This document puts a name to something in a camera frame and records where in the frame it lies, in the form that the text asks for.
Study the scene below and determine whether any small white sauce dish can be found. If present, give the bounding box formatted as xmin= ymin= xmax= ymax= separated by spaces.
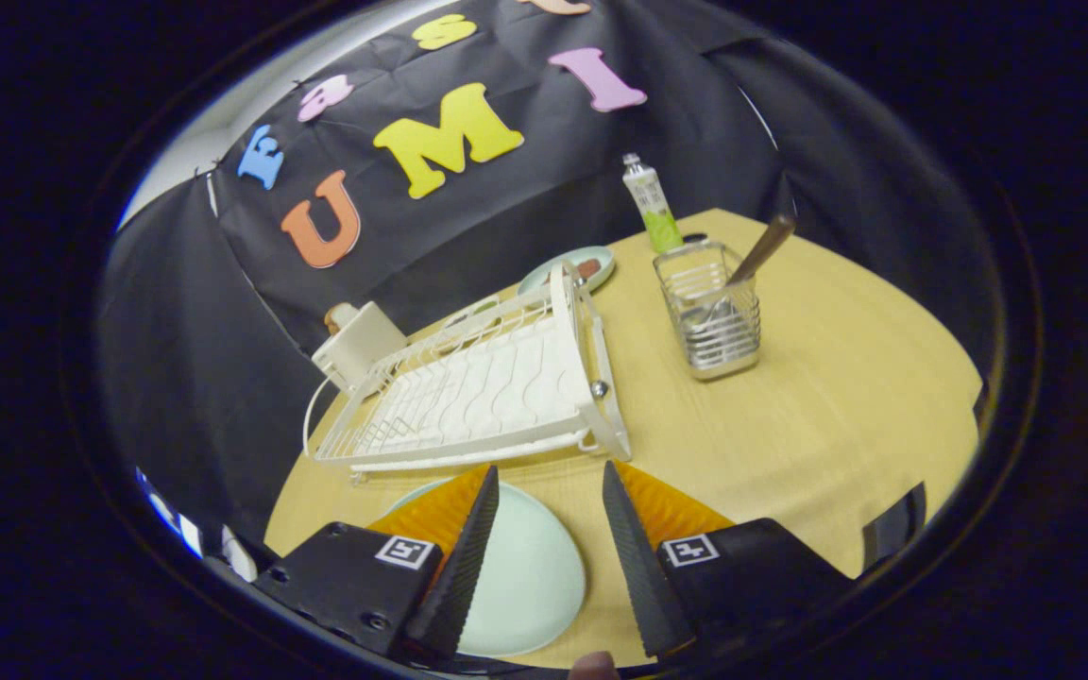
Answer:
xmin=450 ymin=297 xmax=504 ymax=328

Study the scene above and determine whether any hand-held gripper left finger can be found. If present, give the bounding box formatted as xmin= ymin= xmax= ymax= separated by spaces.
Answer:
xmin=256 ymin=463 xmax=501 ymax=662

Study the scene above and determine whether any wooden handled metal spoon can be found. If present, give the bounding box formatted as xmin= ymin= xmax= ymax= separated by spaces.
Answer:
xmin=686 ymin=212 xmax=798 ymax=333

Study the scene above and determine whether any green plate with food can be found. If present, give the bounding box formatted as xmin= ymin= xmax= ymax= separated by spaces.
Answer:
xmin=518 ymin=246 xmax=616 ymax=296

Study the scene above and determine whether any metal wire basket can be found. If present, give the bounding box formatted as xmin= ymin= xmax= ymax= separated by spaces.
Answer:
xmin=653 ymin=239 xmax=762 ymax=381

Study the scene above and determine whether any green and white bottle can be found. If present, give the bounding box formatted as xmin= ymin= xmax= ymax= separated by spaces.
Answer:
xmin=621 ymin=153 xmax=685 ymax=254

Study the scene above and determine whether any white wire dish rack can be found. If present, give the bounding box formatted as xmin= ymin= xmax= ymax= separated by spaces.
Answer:
xmin=303 ymin=263 xmax=632 ymax=473

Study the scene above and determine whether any white toaster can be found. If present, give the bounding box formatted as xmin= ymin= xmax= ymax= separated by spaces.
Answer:
xmin=311 ymin=300 xmax=408 ymax=393

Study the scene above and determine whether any pale green plate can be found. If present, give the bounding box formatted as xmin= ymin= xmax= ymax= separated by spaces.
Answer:
xmin=383 ymin=477 xmax=587 ymax=657

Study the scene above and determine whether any dark object beside table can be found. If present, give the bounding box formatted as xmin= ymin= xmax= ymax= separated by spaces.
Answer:
xmin=860 ymin=482 xmax=927 ymax=570

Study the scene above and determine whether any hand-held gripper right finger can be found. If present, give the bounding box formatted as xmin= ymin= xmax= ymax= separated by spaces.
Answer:
xmin=601 ymin=460 xmax=857 ymax=662

